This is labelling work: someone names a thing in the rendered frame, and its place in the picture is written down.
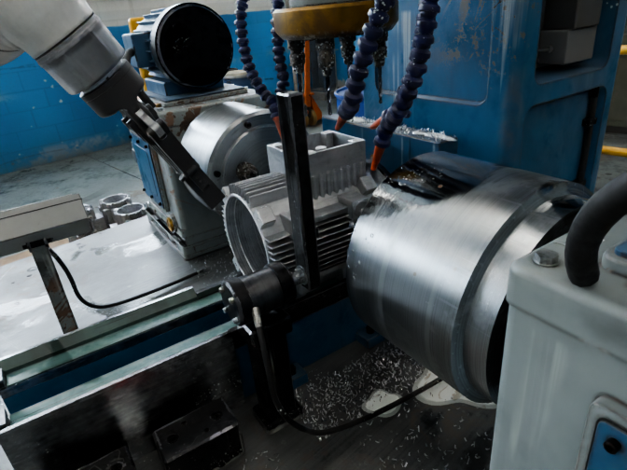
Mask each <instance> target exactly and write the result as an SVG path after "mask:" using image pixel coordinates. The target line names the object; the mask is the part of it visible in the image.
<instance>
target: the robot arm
mask: <svg viewBox="0 0 627 470"><path fill-rule="evenodd" d="M23 52H27V53H28V54H29V55H30V56H31V57H32V58H33V59H35V60H36V61H37V63H38V65H39V66H41V67H42V68H44V69H45V70H46V71H47V72H48V73H49V74H50V75H51V76H52V77H53V78H54V79H55V80H56V81H57V82H58V83H59V84H60V85H61V86H62V87H63V88H64V89H65V90H66V91H67V92H68V93H69V94H71V95H76V94H79V93H80V92H81V93H80V98H81V99H82V100H83V101H84V102H85V103H86V104H87V105H88V106H89V107H90V108H91V109H92V110H93V111H94V112H95V113H96V114H97V115H98V116H99V117H101V118H108V117H111V116H113V115H115V114H116V113H117V112H118V111H119V112H120V113H121V114H122V115H123V116H124V117H125V118H124V119H123V120H122V122H123V124H124V125H125V126H127V128H129V129H131V130H133V131H134V132H135V133H136V134H137V135H138V136H139V137H140V138H141V139H142V140H143V141H144V142H146V143H148V144H149V145H150V146H151V147H152V148H153V149H154V150H155V151H156V152H157V153H158V154H159V155H160V156H161V157H162V158H163V159H164V160H165V161H166V162H167V164H168V165H169V167H170V168H171V169H175V171H176V173H178V174H180V177H179V178H178V179H179V180H180V181H181V182H185V183H186V184H187V185H188V186H189V187H190V188H191V189H192V190H193V191H194V192H195V193H196V194H197V195H198V197H199V198H200V199H201V200H202V201H203V202H204V203H205V204H206V205H207V206H208V207H209V208H211V209H212V210H213V209H214V208H215V207H216V206H217V205H218V204H219V203H220V202H221V201H222V200H223V199H224V198H225V197H226V196H225V195H224V194H223V193H222V191H221V190H220V189H219V188H218V187H217V186H216V185H215V184H214V182H213V181H212V180H211V179H210V178H209V177H208V176H207V175H206V173H205V172H204V171H203V170H202V169H201V168H200V165H199V163H198V162H196V161H195V159H194V158H193V157H192V156H191V155H190V154H189V152H188V151H187V150H186V149H185V148H184V147H183V146H182V144H181V143H180V142H179V141H178V140H177V138H176V137H175V136H174V134H173V133H172V132H171V131H170V129H169V128H168V126H167V125H166V123H165V121H164V120H163V119H161V118H159V117H158V115H157V112H156V111H155V110H154V108H153V107H152V106H151V105H150V104H145V103H144V102H140V101H139V100H138V99H137V95H138V93H139V92H141V91H142V89H143V87H144V85H145V81H144V79H143V78H142V77H141V76H140V75H139V74H138V73H137V72H136V70H135V69H134V68H133V67H132V66H131V64H130V63H129V62H128V61H127V60H126V59H122V58H123V56H124V54H125V48H123V47H122V46H121V45H120V43H119V42H118V41H117V40H116V39H115V37H114V36H113V35H112V34H111V33H110V31H109V30H108V29H107V28H106V27H105V25H104V24H103V23H102V22H101V19H100V18H99V17H98V16H96V15H95V14H94V13H93V11H92V10H91V8H90V7H89V5H88V4H87V2H86V0H0V66H2V65H5V64H7V63H9V62H12V61H13V60H15V59H16V58H18V57H19V56H21V55H22V53H23Z"/></svg>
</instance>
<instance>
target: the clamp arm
mask: <svg viewBox="0 0 627 470"><path fill-rule="evenodd" d="M276 99H277V106H278V115H279V122H280V131H281V138H282V147H283V154H284V162H285V170H286V185H287V193H288V201H289V209H290V217H291V225H292V233H293V241H294V249H295V257H296V265H297V267H296V268H295V269H294V270H301V271H299V272H298V274H299V276H300V277H301V276H304V275H305V278H302V279H300V284H301V285H302V286H303V287H305V288H306V289H307V290H309V291H312V290H314V289H316V288H318V287H320V286H321V281H320V270H319V260H318V251H317V240H316V238H317V237H319V233H318V228H316V227H315V221H314V201H313V192H312V181H311V171H310V161H309V151H308V141H307V131H306V121H305V117H307V116H308V111H307V105H304V101H303V94H302V92H298V91H293V90H287V91H281V92H278V93H276Z"/></svg>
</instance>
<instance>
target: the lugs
mask: <svg viewBox="0 0 627 470"><path fill-rule="evenodd" d="M357 188H358V189H359V191H360V193H361V194H362V195H364V196H366V195H368V194H371V193H373V192H374V191H375V189H376V188H377V185H376V183H375V182H374V180H373V178H372V176H371V175H370V174H369V175H366V176H362V177H360V178H359V179H358V180H357ZM221 191H222V193H223V194H224V195H225V196H226V197H225V198H224V199H223V201H224V203H225V202H226V199H227V197H228V196H229V195H230V191H229V186H226V187H222V190H221ZM254 218H255V220H256V222H257V224H258V227H259V229H260V230H262V229H264V228H269V227H272V226H273V225H274V223H275V222H276V217H275V215H274V213H273V211H272V208H271V206H270V205H268V206H265V207H261V208H258V209H256V211H255V213H254ZM232 261H233V263H234V265H235V267H236V269H237V271H238V272H239V271H241V270H240V268H239V266H238V264H237V262H236V259H235V257H234V258H233V259H232Z"/></svg>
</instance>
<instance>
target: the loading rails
mask: <svg viewBox="0 0 627 470"><path fill-rule="evenodd" d="M222 283H223V281H221V282H218V283H214V284H212V285H209V286H206V287H204V288H202V289H199V290H197V291H194V289H193V287H192V286H191V287H188V288H185V289H183V290H180V291H177V292H175V293H172V294H170V295H168V296H165V297H161V298H158V299H155V300H153V301H150V302H148V303H146V304H143V305H140V306H138V307H135V308H132V309H130V310H127V311H124V312H121V313H118V314H116V315H113V316H110V317H108V318H105V319H103V320H101V321H98V322H95V323H93V324H90V325H86V326H83V327H80V328H79V329H76V330H73V331H71V332H68V333H65V334H63V335H60V336H58V337H56V338H53V339H49V340H46V341H43V342H41V343H38V344H36V345H34V346H31V347H28V348H26V349H23V350H20V351H18V352H14V353H12V354H9V355H6V356H4V357H1V358H0V395H1V397H2V399H3V401H4V403H5V405H6V407H7V410H8V412H9V414H10V415H9V417H8V414H7V412H6V410H5V409H4V408H3V409H1V410H0V445H1V447H2V449H3V450H4V452H5V454H6V456H7V458H8V460H9V461H10V463H11V465H12V467H13V469H14V470H77V469H79V468H81V467H83V466H85V465H87V464H90V463H93V462H95V461H97V460H99V459H100V458H102V457H104V456H105V455H107V454H109V453H111V452H112V451H114V450H116V449H119V448H121V447H123V446H128V447H129V450H130V453H131V455H132V459H133V461H136V460H138V459H139V458H141V457H143V456H145V455H147V454H148V453H150V452H152V451H154V450H156V449H157V448H156V445H155V442H154V439H153V436H152V435H153V433H154V431H156V430H157V429H159V428H161V427H162V426H164V425H166V424H168V423H170V422H173V421H175V420H177V419H179V418H182V417H184V416H186V415H187V414H189V413H190V412H192V411H194V410H196V409H197V408H200V407H202V406H204V405H206V404H208V403H210V402H212V401H214V400H216V399H218V398H219V397H223V399H224V400H225V402H226V403H227V405H228V406H229V407H230V409H234V408H237V407H239V406H240V405H242V404H244V403H245V398H246V397H248V396H249V395H251V394H254V393H256V392H257V391H256V385H255V381H254V376H253V370H252V366H251V360H250V355H249V351H248V345H247V342H246V341H245V340H244V338H243V337H242V336H241V335H240V334H239V333H238V331H237V326H236V325H235V324H234V323H233V321H232V320H231V319H230V317H229V315H228V313H227V312H226V313H224V312H223V308H224V307H225V306H224V303H223V300H222V296H221V294H220V293H219V291H218V288H219V287H221V284H222ZM283 310H284V311H286V312H287V313H288V314H289V315H290V316H291V320H292V327H293V330H292V332H290V333H288V334H286V341H287V348H288V354H289V361H290V367H291V375H292V381H293V388H294V389H296V388H298V387H300V386H301V385H303V384H304V383H306V382H308V374H307V372H306V371H305V370H304V369H303V368H304V367H306V366H308V365H310V364H312V363H313V362H315V361H317V360H319V359H321V358H323V357H325V356H327V355H329V354H331V353H334V352H335V351H337V350H338V349H340V348H342V347H344V346H346V345H348V344H350V343H352V342H354V341H356V340H357V341H358V342H359V343H361V344H362V345H363V346H364V347H366V348H367V349H370V348H372V347H373V346H375V345H377V344H379V343H381V342H383V341H384V340H385V338H384V337H383V336H382V335H380V334H379V333H378V332H376V331H375V330H374V329H372V328H371V327H369V326H368V325H366V324H365V323H364V322H363V321H362V320H361V319H360V318H359V317H358V315H357V314H356V313H355V310H354V308H353V306H352V304H351V301H350V298H349V296H348V292H347V286H346V278H344V279H342V280H338V279H337V278H335V277H334V278H332V279H329V280H327V281H325V282H322V283H321V286H320V287H318V288H317V289H315V290H313V291H311V292H309V293H307V295H306V296H304V297H300V298H298V299H296V301H295V302H294V303H293V304H291V305H289V306H287V307H284V308H283Z"/></svg>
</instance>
